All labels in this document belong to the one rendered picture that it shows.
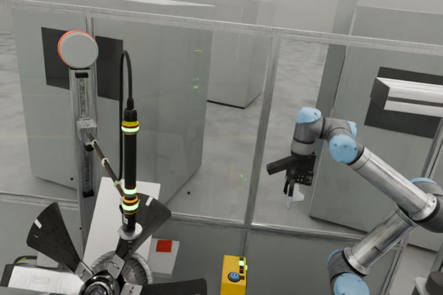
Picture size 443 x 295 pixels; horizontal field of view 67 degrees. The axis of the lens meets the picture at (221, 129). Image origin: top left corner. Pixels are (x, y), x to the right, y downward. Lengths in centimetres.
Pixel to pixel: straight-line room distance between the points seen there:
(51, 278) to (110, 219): 30
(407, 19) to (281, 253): 216
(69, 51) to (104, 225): 74
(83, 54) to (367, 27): 239
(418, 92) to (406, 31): 255
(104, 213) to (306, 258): 116
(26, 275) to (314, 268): 146
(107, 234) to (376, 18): 265
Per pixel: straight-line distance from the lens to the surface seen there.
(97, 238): 155
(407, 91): 72
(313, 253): 208
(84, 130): 154
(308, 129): 113
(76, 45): 155
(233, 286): 152
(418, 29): 328
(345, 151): 101
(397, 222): 135
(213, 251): 205
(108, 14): 165
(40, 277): 151
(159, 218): 122
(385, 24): 324
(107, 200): 155
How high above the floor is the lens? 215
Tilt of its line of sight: 22 degrees down
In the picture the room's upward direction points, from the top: 6 degrees clockwise
